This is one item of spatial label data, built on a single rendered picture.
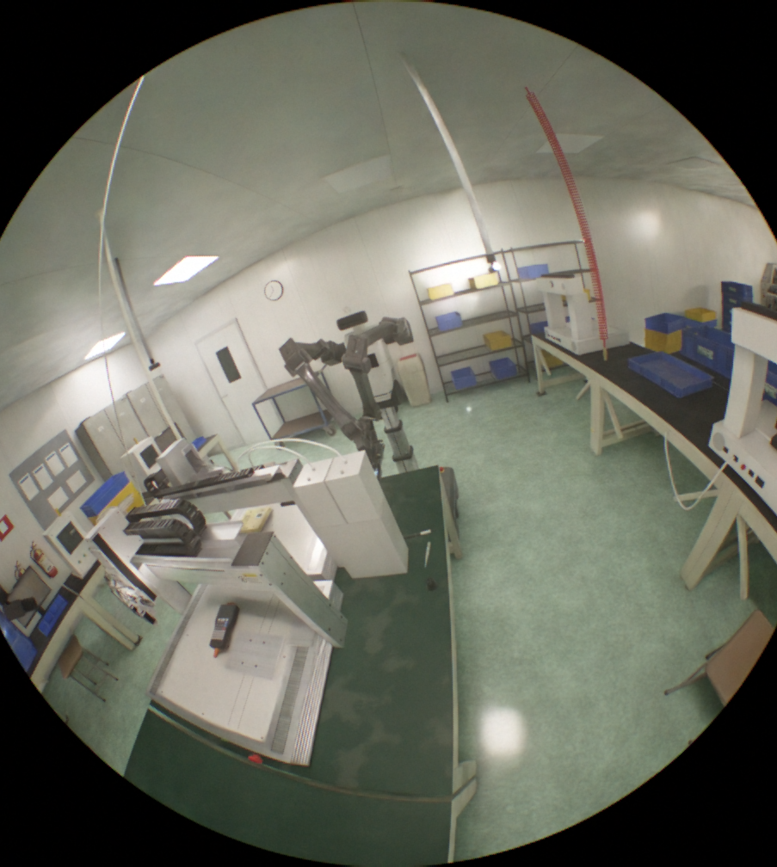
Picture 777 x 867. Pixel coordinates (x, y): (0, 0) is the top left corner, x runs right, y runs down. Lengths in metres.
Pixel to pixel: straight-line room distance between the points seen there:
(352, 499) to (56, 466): 4.66
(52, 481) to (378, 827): 4.88
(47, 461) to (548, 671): 5.54
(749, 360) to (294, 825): 2.08
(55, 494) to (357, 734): 4.68
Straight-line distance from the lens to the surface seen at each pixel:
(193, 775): 1.32
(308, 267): 4.46
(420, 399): 4.16
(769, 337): 1.36
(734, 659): 1.47
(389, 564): 1.08
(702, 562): 1.88
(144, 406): 5.46
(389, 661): 0.98
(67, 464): 5.13
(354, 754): 0.96
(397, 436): 1.84
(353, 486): 0.83
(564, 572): 1.94
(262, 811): 1.13
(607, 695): 1.72
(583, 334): 2.75
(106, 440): 4.97
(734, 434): 1.60
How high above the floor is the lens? 1.63
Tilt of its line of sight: 26 degrees down
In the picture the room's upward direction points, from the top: 20 degrees counter-clockwise
